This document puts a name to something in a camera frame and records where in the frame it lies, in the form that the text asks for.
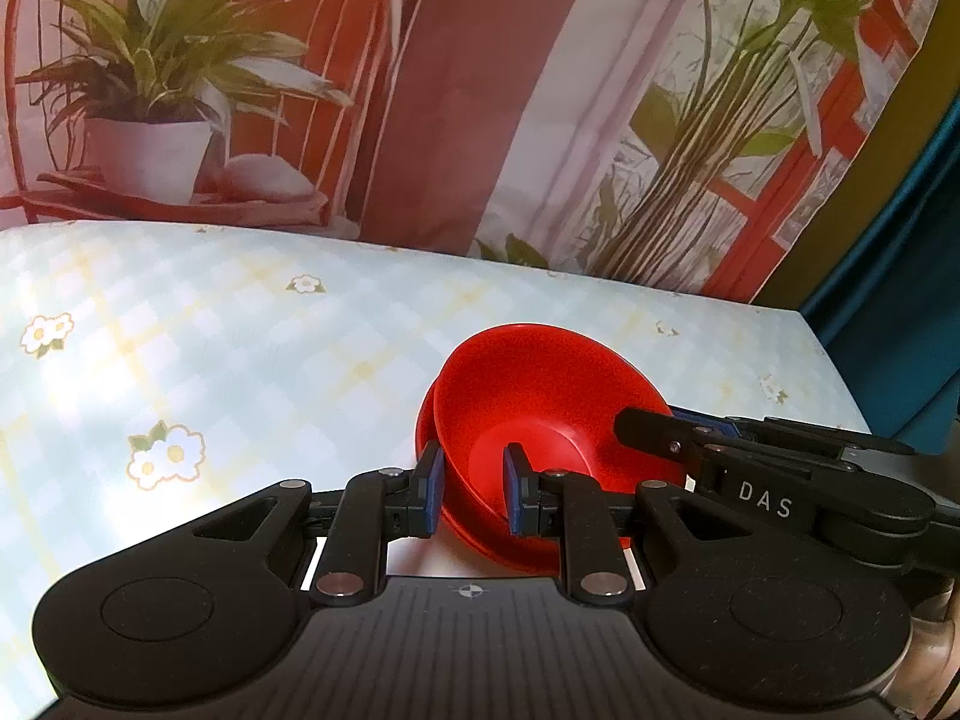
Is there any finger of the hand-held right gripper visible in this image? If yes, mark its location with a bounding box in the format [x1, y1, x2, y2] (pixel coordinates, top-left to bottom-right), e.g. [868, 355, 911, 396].
[670, 405, 916, 458]
[613, 409, 935, 541]

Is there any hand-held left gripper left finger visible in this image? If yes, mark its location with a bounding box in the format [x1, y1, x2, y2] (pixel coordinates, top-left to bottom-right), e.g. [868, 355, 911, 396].
[191, 441, 445, 608]

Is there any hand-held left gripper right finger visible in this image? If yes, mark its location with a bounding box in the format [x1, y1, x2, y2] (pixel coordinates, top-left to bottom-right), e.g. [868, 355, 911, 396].
[502, 442, 721, 607]

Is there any red plastic bowl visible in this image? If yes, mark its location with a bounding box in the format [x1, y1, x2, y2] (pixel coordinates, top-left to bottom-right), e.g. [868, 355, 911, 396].
[415, 382, 638, 572]
[433, 324, 685, 541]

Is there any person's right hand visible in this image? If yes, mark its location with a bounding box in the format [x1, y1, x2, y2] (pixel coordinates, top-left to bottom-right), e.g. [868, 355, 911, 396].
[906, 598, 960, 720]

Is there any teal curtain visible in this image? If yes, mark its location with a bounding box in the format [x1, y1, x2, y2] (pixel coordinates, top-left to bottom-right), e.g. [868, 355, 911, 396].
[799, 82, 960, 458]

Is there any floral checked tablecloth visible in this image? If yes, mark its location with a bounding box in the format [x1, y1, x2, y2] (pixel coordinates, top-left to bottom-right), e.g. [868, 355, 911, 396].
[0, 220, 875, 720]

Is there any printed room scene backdrop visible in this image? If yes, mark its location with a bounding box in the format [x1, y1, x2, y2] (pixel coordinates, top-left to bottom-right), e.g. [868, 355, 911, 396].
[0, 0, 946, 308]

